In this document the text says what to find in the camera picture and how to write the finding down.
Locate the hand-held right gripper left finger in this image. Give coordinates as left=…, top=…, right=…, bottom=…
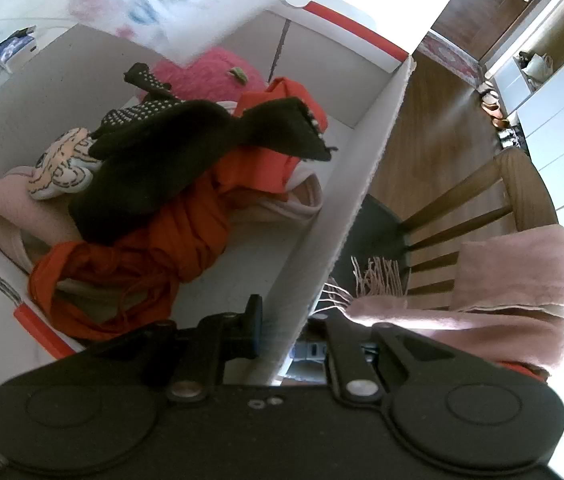
left=79, top=294, right=265, bottom=405

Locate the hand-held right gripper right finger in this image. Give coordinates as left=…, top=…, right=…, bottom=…
left=292, top=312, right=508, bottom=407

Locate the orange-red garment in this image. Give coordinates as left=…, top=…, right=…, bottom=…
left=28, top=76, right=330, bottom=342

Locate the red and white cardboard box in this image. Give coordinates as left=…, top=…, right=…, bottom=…
left=0, top=0, right=417, bottom=386

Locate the black studded garment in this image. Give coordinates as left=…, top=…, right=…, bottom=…
left=68, top=62, right=337, bottom=247

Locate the cream embroidered plush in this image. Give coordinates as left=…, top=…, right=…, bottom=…
left=26, top=127, right=100, bottom=202

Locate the pink strawberry knit hat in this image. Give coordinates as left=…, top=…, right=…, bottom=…
left=152, top=46, right=267, bottom=106

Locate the pink knit garment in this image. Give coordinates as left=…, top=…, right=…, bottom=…
left=0, top=165, right=323, bottom=326

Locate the white printed cloth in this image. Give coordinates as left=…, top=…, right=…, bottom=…
left=64, top=0, right=323, bottom=66

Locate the red cloth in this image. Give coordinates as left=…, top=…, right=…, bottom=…
left=499, top=360, right=550, bottom=383

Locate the pink fringed scarf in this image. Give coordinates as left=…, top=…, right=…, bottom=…
left=322, top=224, right=564, bottom=368

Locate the wooden chair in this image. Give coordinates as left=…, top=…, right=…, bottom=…
left=352, top=147, right=560, bottom=311

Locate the row of shoes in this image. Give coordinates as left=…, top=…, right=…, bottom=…
left=477, top=80, right=525, bottom=153

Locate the patterned door rug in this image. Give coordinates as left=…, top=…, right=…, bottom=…
left=414, top=30, right=485, bottom=88

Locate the white and wood cabinet unit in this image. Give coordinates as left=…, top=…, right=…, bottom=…
left=487, top=0, right=564, bottom=211

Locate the white tote bag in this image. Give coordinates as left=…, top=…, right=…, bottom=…
left=524, top=52, right=555, bottom=81

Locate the patterned pouch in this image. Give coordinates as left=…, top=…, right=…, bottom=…
left=0, top=27, right=37, bottom=71

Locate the brown wooden door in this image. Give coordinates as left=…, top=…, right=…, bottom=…
left=432, top=0, right=564, bottom=61

